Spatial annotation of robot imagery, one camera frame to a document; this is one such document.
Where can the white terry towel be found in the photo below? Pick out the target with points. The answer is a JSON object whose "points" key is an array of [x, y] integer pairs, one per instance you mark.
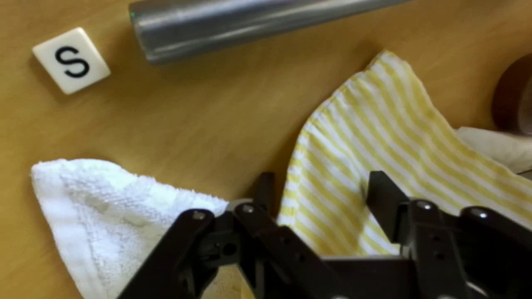
{"points": [[106, 221]]}

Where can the brown tape roll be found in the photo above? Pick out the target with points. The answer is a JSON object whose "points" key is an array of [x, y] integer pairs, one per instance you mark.
{"points": [[516, 93]]}

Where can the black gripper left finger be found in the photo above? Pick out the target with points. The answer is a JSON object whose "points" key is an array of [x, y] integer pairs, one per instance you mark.
{"points": [[222, 254]]}

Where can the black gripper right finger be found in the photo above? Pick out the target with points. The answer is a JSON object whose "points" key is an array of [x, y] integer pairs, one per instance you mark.
{"points": [[455, 249]]}

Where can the small white cloth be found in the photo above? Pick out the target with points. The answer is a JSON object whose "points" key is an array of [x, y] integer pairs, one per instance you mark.
{"points": [[500, 146]]}

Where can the yellow striped towel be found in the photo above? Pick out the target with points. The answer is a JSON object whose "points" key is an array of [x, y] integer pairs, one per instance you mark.
{"points": [[388, 143]]}

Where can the white letter tile S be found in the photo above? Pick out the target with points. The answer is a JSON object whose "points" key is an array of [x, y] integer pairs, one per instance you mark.
{"points": [[71, 60]]}

